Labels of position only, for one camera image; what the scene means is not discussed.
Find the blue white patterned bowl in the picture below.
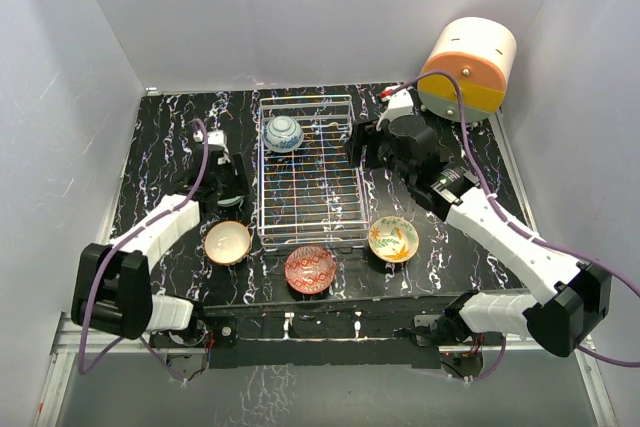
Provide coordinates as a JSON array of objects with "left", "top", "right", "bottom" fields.
[{"left": 263, "top": 116, "right": 304, "bottom": 153}]

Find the pale green bowl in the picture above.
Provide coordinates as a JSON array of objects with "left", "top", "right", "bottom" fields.
[{"left": 217, "top": 195, "right": 244, "bottom": 208}]

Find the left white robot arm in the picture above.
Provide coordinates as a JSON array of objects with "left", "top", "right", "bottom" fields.
[{"left": 71, "top": 145, "right": 249, "bottom": 346}]

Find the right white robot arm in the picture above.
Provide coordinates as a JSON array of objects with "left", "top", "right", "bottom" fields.
[{"left": 345, "top": 115, "right": 612, "bottom": 357}]

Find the white bowl brown rim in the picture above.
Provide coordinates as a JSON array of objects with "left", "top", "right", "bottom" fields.
[{"left": 204, "top": 221, "right": 252, "bottom": 266}]

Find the cream bowl leaf pattern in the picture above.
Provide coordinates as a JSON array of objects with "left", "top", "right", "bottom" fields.
[{"left": 367, "top": 216, "right": 420, "bottom": 263}]

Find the red patterned bowl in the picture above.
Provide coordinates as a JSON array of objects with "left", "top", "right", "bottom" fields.
[{"left": 284, "top": 245, "right": 337, "bottom": 295}]

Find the pastel round drawer cabinet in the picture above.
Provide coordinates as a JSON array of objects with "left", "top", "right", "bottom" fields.
[{"left": 421, "top": 17, "right": 517, "bottom": 124}]

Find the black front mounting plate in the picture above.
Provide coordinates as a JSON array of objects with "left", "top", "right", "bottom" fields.
[{"left": 149, "top": 296, "right": 506, "bottom": 371}]

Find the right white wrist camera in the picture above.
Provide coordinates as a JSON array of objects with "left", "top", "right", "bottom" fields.
[{"left": 376, "top": 86, "right": 414, "bottom": 131}]

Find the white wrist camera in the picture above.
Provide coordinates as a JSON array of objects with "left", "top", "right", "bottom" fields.
[
  {"left": 193, "top": 130, "right": 231, "bottom": 166},
  {"left": 376, "top": 86, "right": 414, "bottom": 131}
]

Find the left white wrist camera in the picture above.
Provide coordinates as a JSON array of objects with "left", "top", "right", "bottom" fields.
[{"left": 193, "top": 130, "right": 231, "bottom": 166}]

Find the silver wire dish rack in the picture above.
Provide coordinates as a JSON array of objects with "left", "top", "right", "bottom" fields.
[{"left": 256, "top": 95, "right": 370, "bottom": 252}]

